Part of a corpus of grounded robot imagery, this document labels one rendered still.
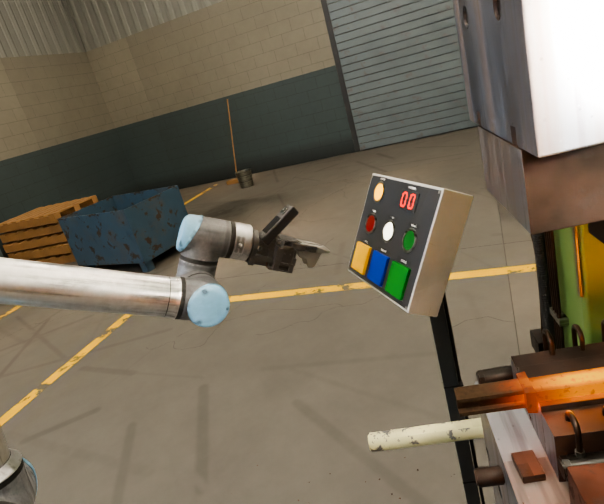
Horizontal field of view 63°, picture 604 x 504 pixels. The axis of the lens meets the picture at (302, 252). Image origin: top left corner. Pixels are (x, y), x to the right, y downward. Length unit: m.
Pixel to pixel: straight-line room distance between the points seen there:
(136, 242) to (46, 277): 4.38
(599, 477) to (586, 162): 0.36
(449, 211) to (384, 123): 7.66
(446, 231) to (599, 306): 0.32
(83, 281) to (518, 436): 0.79
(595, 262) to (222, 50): 8.90
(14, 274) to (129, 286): 0.20
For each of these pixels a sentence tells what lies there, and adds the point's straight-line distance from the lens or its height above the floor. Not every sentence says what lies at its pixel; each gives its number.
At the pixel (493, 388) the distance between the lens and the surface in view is 0.77.
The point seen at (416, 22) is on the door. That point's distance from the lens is 8.54.
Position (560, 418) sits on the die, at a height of 0.99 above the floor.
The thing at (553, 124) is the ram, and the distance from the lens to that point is 0.51.
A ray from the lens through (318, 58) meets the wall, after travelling 8.89.
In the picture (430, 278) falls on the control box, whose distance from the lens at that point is 1.10.
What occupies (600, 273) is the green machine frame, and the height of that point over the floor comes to 1.07.
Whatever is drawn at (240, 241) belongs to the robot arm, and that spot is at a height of 1.17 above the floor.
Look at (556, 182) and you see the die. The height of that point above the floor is 1.32.
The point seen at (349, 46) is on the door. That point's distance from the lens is 8.71.
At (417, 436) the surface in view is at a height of 0.63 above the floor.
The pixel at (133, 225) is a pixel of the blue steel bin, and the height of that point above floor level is 0.53.
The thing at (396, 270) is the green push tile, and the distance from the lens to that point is 1.15.
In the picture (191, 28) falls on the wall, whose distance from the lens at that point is 9.79.
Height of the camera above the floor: 1.49
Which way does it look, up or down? 19 degrees down
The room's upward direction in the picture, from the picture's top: 16 degrees counter-clockwise
